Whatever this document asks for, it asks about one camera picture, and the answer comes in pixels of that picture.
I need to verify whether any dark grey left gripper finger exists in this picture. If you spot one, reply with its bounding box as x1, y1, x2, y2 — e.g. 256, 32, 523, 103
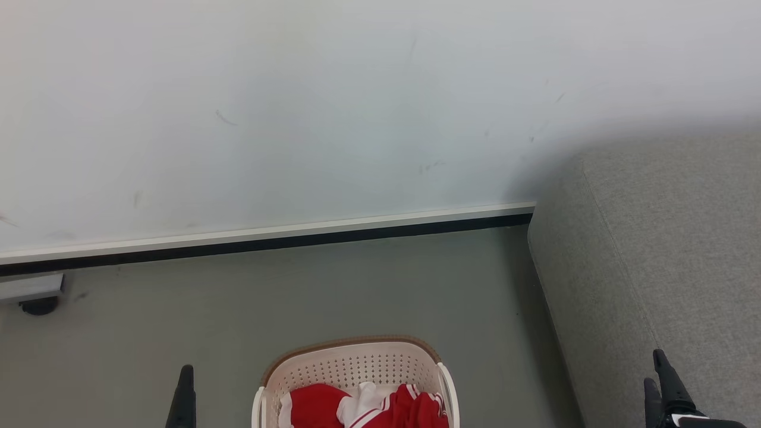
165, 364, 197, 428

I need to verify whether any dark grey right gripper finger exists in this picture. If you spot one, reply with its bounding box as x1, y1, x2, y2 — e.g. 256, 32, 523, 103
652, 349, 697, 415
643, 377, 664, 428

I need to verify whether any grey appliance base black foot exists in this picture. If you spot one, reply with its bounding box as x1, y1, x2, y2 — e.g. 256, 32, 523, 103
0, 272, 66, 316

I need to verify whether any red garment with white trim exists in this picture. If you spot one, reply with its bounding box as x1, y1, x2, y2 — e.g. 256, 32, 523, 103
278, 382, 450, 428

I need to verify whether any black and white wall baseboard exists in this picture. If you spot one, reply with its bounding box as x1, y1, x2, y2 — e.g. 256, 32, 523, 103
0, 202, 537, 278

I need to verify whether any grey fabric sofa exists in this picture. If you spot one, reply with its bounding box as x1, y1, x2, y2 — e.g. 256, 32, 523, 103
527, 134, 761, 428

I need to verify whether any white perforated laundry basket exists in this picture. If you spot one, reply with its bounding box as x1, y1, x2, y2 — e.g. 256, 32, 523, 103
251, 336, 460, 428

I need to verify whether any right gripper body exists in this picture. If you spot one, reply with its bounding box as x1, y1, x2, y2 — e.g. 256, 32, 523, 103
662, 408, 751, 428

